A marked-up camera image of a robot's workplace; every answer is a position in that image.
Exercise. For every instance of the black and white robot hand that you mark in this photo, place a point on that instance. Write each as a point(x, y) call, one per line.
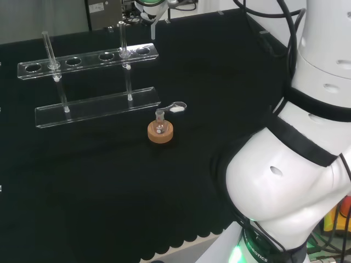
point(149, 11)

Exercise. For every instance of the glass weighing funnel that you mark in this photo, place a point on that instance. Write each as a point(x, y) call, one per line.
point(176, 109)

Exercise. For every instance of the clear acrylic funnel stand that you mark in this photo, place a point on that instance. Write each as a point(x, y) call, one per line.
point(96, 108)

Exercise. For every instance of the small glass round-bottom flask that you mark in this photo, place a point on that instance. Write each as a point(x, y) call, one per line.
point(159, 127)

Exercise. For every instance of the grey metal box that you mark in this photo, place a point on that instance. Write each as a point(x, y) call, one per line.
point(104, 13)

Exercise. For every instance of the black bench cloth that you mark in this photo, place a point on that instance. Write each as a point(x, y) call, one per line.
point(109, 178)

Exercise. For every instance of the yellow stop button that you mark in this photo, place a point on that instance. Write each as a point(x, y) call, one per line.
point(338, 219)

